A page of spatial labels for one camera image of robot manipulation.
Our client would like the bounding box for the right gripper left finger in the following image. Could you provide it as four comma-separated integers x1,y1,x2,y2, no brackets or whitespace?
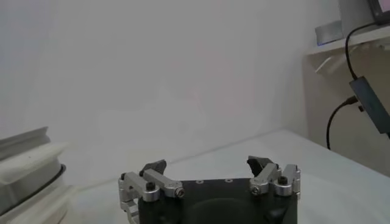
118,159,186,203

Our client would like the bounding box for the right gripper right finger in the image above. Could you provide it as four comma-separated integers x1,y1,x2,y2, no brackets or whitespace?
246,155,302,198

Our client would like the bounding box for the stainless steel steamer basket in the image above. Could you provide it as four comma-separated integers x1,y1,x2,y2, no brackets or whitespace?
0,126,63,211

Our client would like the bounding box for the cream electric cooker base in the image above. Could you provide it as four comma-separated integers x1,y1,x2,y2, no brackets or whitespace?
0,142,79,224

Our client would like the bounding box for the grey cylindrical speaker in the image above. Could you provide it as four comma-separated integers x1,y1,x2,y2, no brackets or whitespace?
314,19,344,46

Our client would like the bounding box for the grey upright panel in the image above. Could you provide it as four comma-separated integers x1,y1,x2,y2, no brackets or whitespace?
338,0,376,38

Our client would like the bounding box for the black laptop screen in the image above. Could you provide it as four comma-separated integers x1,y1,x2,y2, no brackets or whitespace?
367,0,390,26

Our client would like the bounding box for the black cable with adapter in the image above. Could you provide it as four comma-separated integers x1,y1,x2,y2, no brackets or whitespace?
325,21,390,150

